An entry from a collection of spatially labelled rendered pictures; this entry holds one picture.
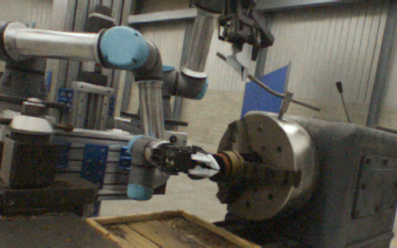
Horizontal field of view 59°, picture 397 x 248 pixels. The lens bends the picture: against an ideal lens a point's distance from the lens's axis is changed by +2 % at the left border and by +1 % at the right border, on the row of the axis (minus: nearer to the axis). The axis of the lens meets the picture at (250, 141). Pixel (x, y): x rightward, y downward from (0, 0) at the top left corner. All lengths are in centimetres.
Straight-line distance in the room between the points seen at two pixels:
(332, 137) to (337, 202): 19
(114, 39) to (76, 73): 57
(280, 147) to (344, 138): 19
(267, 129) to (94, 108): 85
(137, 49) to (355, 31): 1163
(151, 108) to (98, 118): 44
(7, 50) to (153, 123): 46
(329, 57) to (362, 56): 120
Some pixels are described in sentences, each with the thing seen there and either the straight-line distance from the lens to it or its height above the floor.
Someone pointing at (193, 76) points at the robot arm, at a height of 136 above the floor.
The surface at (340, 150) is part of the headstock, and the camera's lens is 103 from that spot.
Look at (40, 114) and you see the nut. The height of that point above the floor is 116.
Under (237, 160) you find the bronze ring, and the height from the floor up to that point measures 110.
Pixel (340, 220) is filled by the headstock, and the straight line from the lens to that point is 107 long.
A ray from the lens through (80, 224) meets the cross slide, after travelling 72.
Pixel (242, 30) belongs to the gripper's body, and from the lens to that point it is 91.
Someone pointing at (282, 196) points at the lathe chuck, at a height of 102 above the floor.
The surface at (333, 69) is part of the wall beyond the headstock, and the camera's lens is 1243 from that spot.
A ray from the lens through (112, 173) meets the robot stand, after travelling 151.
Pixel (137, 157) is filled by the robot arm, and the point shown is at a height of 105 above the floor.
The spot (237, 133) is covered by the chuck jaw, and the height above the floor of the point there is 117.
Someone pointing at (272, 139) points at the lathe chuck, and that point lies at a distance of 97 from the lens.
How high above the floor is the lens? 121
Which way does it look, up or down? 3 degrees down
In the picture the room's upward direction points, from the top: 10 degrees clockwise
